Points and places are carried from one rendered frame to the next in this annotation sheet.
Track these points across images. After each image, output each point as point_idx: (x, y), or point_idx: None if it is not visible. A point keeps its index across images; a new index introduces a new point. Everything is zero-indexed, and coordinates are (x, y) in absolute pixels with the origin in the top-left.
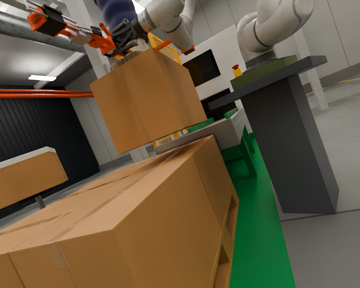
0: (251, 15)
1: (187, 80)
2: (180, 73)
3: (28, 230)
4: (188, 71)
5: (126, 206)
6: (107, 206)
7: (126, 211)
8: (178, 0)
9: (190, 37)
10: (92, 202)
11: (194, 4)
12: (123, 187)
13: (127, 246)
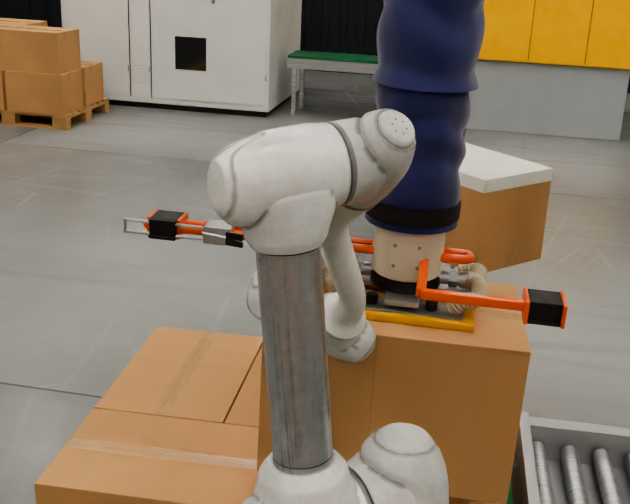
0: (365, 445)
1: (446, 388)
2: (409, 369)
3: (157, 388)
4: (526, 361)
5: (84, 477)
6: (113, 458)
7: (65, 482)
8: (249, 311)
9: (332, 353)
10: (175, 427)
11: (347, 305)
12: (190, 450)
13: (41, 501)
